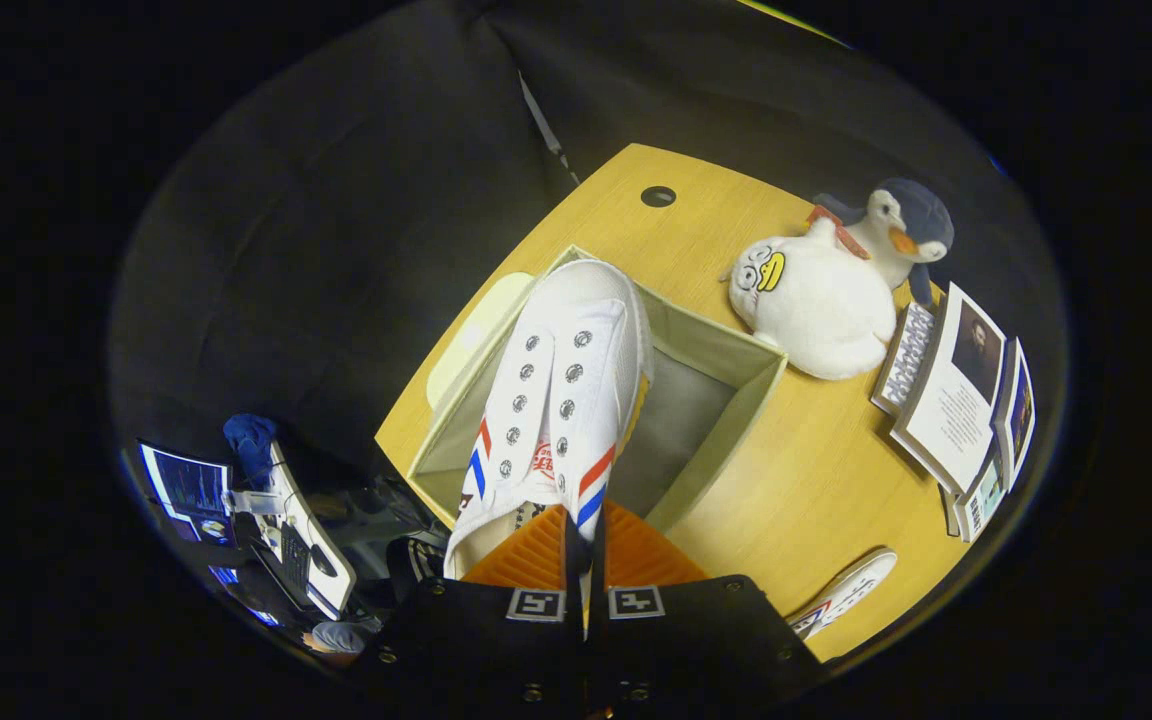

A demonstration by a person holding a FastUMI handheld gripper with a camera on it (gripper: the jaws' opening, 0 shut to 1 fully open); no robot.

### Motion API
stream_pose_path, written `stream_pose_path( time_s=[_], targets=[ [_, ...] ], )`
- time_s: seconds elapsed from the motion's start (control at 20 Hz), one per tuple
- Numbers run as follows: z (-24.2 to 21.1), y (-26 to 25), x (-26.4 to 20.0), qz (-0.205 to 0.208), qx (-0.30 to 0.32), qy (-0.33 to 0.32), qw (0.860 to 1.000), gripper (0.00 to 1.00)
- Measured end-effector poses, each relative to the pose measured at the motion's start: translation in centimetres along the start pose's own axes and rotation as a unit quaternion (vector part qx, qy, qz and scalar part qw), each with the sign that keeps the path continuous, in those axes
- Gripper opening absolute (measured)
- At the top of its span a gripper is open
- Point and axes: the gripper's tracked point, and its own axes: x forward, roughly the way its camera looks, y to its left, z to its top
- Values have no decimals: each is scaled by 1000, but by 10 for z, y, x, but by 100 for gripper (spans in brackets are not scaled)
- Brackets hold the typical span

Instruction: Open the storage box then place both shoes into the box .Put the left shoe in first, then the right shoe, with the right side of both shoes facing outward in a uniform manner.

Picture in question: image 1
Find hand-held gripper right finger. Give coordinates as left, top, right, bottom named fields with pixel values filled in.
left=591, top=500, right=827, bottom=720

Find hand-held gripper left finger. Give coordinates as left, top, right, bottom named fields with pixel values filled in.
left=356, top=502, right=583, bottom=720

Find white canvas shoe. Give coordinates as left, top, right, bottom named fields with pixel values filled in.
left=443, top=258, right=655, bottom=581
left=786, top=548, right=899, bottom=641

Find beige fabric storage box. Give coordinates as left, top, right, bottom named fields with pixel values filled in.
left=406, top=245, right=789, bottom=536

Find cream storage box lid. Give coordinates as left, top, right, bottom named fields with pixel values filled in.
left=424, top=272, right=537, bottom=411

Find small lit screen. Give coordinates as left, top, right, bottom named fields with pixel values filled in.
left=208, top=565, right=282, bottom=629

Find blue cloth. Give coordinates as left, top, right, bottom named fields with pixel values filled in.
left=223, top=413, right=280, bottom=491

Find teal cover book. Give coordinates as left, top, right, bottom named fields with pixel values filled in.
left=941, top=450, right=1007, bottom=544

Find computer monitor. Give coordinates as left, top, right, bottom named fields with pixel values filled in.
left=139, top=441, right=234, bottom=548

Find white book with portrait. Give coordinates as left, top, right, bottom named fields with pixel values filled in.
left=888, top=282, right=1009, bottom=496

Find patterned grey book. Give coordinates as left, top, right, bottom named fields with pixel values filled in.
left=869, top=300, right=939, bottom=417

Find white duck plush toy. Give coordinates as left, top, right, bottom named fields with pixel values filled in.
left=721, top=215, right=897, bottom=382

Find blue cover book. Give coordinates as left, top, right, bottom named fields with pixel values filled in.
left=994, top=338, right=1037, bottom=491

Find penguin plush toy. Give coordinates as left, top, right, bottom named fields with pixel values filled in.
left=804, top=177, right=957, bottom=306

